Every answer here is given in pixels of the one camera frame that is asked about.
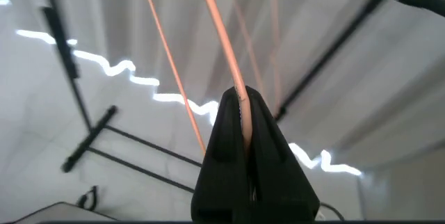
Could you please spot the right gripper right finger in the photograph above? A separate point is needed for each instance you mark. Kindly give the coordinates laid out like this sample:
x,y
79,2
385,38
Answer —
x,y
278,182

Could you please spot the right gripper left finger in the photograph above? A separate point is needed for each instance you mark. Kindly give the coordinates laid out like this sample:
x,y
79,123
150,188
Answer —
x,y
219,182

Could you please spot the black clothes rack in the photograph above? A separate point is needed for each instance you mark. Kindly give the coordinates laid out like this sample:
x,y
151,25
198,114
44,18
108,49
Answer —
x,y
62,46

